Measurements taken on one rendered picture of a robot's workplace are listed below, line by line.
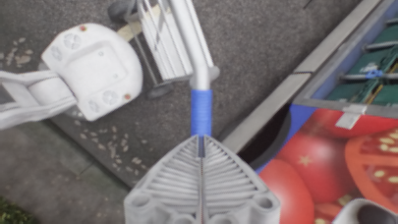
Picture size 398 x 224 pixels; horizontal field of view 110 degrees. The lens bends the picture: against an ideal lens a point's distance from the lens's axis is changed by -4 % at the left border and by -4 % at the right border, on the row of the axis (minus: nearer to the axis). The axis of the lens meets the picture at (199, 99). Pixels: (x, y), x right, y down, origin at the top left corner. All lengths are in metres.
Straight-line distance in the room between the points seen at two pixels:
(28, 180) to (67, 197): 0.30
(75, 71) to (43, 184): 0.95
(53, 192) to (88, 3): 1.53
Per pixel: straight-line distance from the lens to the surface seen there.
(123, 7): 1.32
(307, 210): 0.87
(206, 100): 0.23
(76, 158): 1.60
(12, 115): 0.87
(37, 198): 1.82
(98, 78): 1.19
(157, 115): 1.48
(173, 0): 0.25
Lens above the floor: 1.45
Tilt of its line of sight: 70 degrees down
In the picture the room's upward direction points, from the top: 108 degrees clockwise
